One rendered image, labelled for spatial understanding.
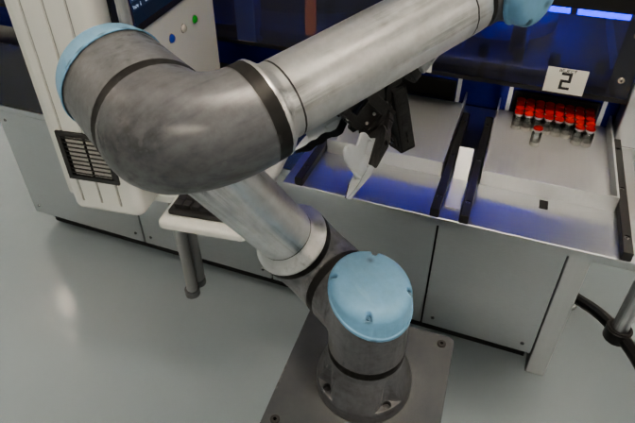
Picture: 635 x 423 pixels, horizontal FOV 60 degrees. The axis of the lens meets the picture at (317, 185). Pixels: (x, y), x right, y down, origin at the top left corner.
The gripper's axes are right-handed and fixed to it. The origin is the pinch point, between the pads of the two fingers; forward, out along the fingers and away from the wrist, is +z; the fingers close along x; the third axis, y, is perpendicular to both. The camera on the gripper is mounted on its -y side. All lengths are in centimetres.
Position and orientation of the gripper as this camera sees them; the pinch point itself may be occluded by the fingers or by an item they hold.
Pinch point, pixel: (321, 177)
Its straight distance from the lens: 79.8
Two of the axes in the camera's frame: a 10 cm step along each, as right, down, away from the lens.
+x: 4.9, 4.7, -7.3
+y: -6.1, -4.1, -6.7
